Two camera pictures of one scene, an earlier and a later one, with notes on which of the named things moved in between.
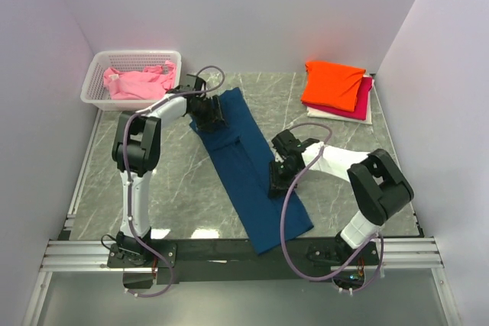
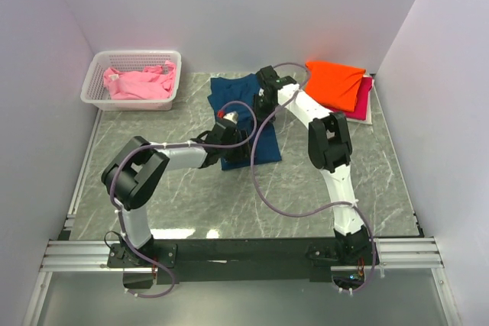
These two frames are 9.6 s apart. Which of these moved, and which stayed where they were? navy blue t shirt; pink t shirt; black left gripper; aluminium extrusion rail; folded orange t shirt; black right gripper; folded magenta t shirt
Moved: black right gripper; black left gripper; navy blue t shirt
Stayed: pink t shirt; folded orange t shirt; aluminium extrusion rail; folded magenta t shirt
